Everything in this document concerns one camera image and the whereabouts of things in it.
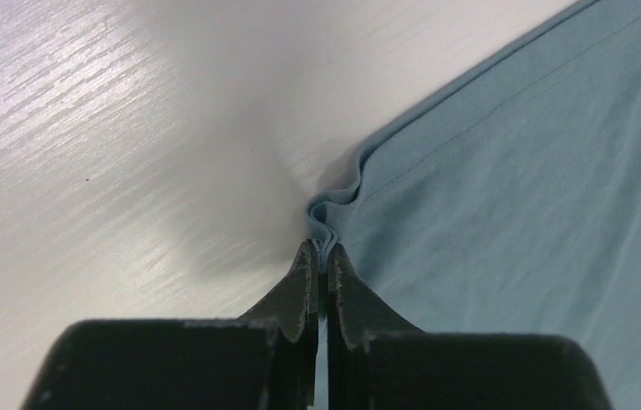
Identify teal blue t-shirt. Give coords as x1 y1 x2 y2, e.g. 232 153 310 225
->
306 1 641 409

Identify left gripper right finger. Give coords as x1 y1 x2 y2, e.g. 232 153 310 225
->
326 245 611 409

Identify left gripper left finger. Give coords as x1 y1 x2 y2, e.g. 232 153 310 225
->
23 242 318 409

